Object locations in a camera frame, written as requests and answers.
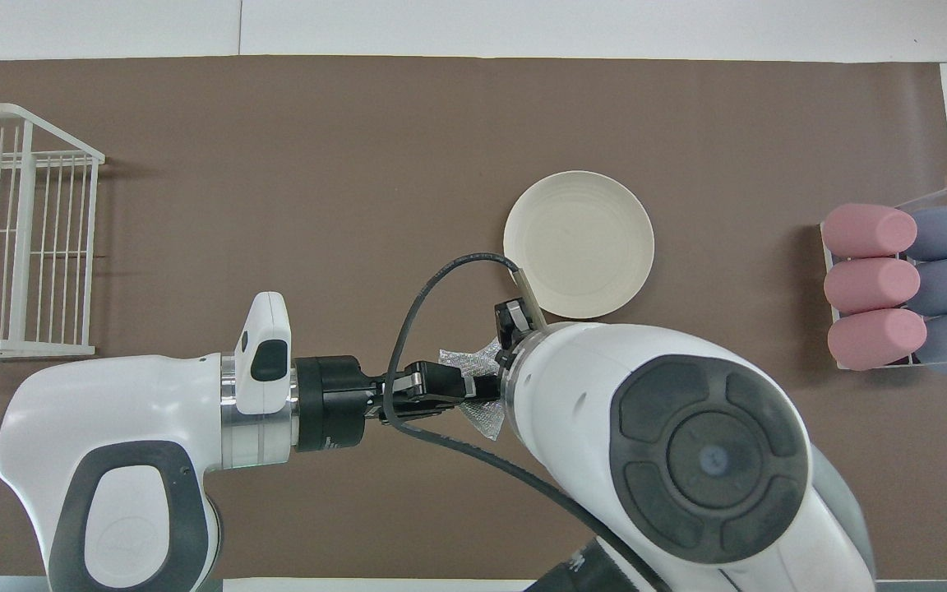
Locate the clear acrylic cup rack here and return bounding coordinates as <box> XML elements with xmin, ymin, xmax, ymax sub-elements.
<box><xmin>819</xmin><ymin>187</ymin><xmax>947</xmax><ymax>375</ymax></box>

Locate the large brown table mat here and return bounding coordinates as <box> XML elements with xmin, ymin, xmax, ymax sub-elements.
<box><xmin>0</xmin><ymin>55</ymin><xmax>947</xmax><ymax>580</ymax></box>

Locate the clear crinkled plastic bag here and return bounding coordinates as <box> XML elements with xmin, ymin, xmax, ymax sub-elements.
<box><xmin>438</xmin><ymin>335</ymin><xmax>509</xmax><ymax>442</ymax></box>

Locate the cream round plate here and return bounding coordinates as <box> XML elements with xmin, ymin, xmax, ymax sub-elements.
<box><xmin>503</xmin><ymin>170</ymin><xmax>655</xmax><ymax>320</ymax></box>

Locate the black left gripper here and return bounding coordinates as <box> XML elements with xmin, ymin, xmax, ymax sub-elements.
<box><xmin>293</xmin><ymin>355</ymin><xmax>466</xmax><ymax>453</ymax></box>

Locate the pink cup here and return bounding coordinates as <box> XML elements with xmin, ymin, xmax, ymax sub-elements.
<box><xmin>821</xmin><ymin>203</ymin><xmax>919</xmax><ymax>257</ymax></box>
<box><xmin>824</xmin><ymin>257</ymin><xmax>922</xmax><ymax>316</ymax></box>
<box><xmin>827</xmin><ymin>308</ymin><xmax>929</xmax><ymax>372</ymax></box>

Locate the white wire basket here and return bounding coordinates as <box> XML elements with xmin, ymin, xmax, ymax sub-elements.
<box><xmin>0</xmin><ymin>103</ymin><xmax>106</xmax><ymax>359</ymax></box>

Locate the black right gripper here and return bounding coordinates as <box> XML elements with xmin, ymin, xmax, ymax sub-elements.
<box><xmin>464</xmin><ymin>300</ymin><xmax>543</xmax><ymax>404</ymax></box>

